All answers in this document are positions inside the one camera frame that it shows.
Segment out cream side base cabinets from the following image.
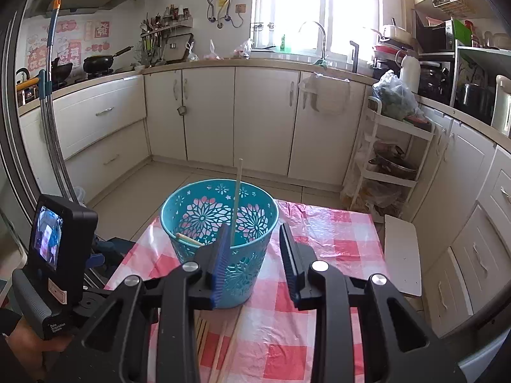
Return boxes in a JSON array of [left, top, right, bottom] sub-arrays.
[[407, 104, 511, 340]]

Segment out white stool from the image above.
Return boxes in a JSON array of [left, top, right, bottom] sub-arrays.
[[383, 214, 424, 298]]

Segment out cream sink base cabinets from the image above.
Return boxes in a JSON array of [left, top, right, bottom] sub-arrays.
[[144, 66, 376, 186]]

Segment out metal pan with lid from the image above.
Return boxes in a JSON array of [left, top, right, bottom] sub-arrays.
[[367, 144, 420, 180]]

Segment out white casserole dish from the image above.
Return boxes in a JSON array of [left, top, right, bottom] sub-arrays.
[[378, 25, 414, 46]]

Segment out person's left hand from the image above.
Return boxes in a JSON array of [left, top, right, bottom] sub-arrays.
[[5, 318, 76, 372]]

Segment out wall utensil rack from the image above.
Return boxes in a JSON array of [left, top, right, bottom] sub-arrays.
[[140, 4, 194, 64]]

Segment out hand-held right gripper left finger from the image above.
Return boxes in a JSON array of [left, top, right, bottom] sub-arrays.
[[82, 223, 244, 383]]

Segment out white wire basket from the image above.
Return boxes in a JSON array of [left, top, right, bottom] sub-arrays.
[[431, 0, 474, 19]]

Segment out teal plastic basket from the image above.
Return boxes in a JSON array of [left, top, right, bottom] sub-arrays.
[[160, 179, 279, 309]]

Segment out cream drawer cabinet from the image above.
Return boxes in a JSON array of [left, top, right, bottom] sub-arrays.
[[18, 74, 152, 208]]

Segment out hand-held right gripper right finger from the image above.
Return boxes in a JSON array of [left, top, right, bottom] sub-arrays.
[[278, 222, 468, 383]]

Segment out stainless steel pot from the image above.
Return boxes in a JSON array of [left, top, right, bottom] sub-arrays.
[[457, 83, 493, 122]]

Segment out white thermos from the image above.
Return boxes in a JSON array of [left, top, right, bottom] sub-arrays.
[[399, 53, 421, 94]]

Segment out kitchen window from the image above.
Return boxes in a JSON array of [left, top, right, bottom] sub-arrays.
[[251, 0, 384, 54]]

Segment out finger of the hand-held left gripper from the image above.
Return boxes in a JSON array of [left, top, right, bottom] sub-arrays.
[[90, 237, 134, 288]]

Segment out chrome sink faucet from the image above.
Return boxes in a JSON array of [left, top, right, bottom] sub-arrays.
[[297, 21, 328, 60]]

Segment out white electric kettle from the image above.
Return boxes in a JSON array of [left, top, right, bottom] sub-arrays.
[[490, 74, 511, 136]]

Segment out stack of pots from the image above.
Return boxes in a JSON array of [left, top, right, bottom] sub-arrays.
[[373, 40, 418, 80]]

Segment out green cutting board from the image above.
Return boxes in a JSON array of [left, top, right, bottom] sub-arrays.
[[453, 19, 469, 50]]

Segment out black wok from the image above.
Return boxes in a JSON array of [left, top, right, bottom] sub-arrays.
[[82, 46, 134, 76]]

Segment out black cooking pot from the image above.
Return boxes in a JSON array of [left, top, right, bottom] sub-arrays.
[[50, 58, 74, 82]]

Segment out red wall stickers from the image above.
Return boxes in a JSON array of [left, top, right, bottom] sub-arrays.
[[26, 20, 112, 72]]

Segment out black toaster oven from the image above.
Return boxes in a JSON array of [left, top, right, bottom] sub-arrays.
[[417, 61, 454, 104]]

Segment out pink checked plastic tablecloth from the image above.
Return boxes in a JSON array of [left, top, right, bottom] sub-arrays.
[[104, 199, 390, 383]]

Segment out white rolling cart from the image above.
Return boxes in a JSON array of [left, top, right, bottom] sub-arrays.
[[351, 96, 436, 224]]

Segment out white door bag holder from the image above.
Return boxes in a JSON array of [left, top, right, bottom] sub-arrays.
[[299, 71, 351, 116]]

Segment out black microwave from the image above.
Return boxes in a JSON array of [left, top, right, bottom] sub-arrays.
[[413, 10, 456, 54]]

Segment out crumpled bags in cart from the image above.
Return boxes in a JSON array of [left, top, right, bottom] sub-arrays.
[[341, 179, 404, 218]]

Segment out plastic bag of greens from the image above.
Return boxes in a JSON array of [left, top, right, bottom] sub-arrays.
[[371, 70, 428, 122]]

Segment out large filled plastic bag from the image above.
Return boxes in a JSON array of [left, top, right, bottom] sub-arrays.
[[232, 39, 253, 60]]

